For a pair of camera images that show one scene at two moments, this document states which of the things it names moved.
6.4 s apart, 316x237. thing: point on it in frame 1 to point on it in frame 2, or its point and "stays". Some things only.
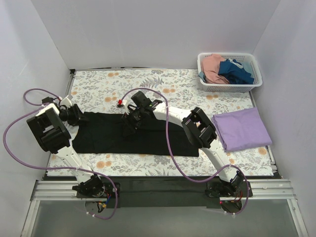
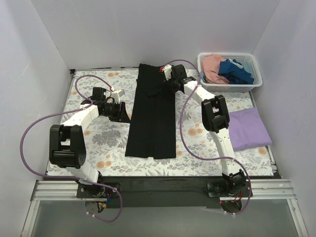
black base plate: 164,192 stays
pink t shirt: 210,65 stays
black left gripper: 76,116 to 121,111
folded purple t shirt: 241,129 stays
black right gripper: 131,121 to 173,85
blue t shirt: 233,71 stays
